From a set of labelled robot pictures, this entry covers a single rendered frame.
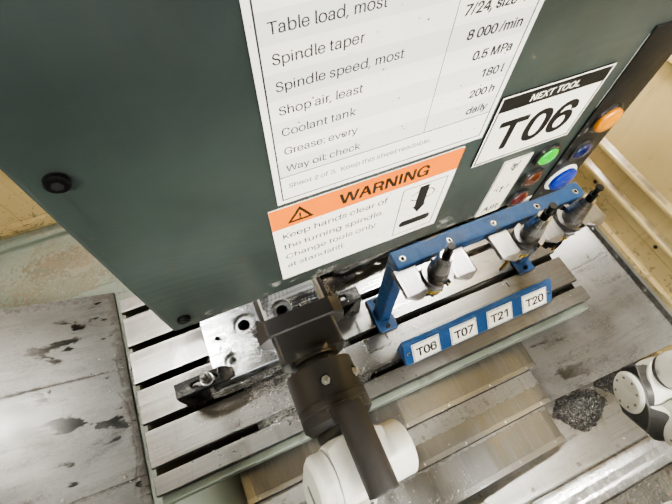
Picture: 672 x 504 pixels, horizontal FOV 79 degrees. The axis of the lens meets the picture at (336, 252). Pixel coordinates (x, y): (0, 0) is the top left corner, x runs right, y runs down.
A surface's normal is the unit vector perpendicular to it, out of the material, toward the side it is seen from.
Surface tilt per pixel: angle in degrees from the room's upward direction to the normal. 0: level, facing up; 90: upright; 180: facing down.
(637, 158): 90
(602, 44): 90
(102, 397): 24
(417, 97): 90
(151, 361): 0
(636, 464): 0
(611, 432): 17
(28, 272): 0
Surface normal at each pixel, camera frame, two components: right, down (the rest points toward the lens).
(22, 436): 0.39, -0.58
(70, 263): 0.02, -0.48
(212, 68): 0.40, 0.81
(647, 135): -0.92, 0.34
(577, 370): -0.36, -0.30
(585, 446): -0.10, -0.70
